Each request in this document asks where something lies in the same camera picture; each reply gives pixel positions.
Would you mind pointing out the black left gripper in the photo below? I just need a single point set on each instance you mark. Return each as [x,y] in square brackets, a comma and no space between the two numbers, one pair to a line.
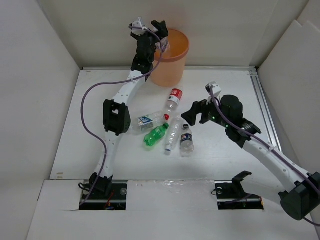
[161,31]

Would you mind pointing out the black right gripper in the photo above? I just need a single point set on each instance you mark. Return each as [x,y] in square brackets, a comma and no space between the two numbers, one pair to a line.
[190,116]

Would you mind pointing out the white label clear bottle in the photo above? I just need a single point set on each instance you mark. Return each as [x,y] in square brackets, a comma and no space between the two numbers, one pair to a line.
[164,45]

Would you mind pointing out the pepsi label clear bottle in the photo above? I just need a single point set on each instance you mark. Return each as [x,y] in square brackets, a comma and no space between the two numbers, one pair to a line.
[186,141]

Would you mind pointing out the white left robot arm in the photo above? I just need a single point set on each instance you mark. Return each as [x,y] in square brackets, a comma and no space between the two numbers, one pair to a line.
[116,117]

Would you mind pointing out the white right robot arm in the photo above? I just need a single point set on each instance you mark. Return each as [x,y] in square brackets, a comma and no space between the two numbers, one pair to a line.
[298,192]

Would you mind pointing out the orange plastic bin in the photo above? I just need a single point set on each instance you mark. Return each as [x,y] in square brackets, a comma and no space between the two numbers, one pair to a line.
[171,66]

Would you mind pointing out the red label clear bottle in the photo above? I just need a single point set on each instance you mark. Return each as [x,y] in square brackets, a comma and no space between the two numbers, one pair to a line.
[172,102]

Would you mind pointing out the clear crushed blue-cap bottle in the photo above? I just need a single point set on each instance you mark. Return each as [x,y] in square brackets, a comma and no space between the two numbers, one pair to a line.
[173,134]

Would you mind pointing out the green plastic bottle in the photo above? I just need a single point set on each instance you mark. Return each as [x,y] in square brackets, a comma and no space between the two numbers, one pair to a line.
[155,135]

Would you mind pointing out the blue white label bottle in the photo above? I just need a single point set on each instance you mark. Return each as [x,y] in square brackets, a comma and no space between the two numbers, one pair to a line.
[147,122]

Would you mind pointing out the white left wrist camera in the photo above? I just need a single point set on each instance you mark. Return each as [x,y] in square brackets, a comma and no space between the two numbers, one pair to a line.
[137,27]

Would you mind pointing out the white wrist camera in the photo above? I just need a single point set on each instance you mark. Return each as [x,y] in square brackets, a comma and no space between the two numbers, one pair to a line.
[137,27]
[213,90]

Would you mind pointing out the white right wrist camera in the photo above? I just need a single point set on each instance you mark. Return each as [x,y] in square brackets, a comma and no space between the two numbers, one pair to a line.
[213,90]

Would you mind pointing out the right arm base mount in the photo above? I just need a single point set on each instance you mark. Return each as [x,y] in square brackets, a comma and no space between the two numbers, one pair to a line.
[230,194]

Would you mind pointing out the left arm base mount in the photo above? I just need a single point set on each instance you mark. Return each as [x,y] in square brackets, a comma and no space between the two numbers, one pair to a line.
[106,195]

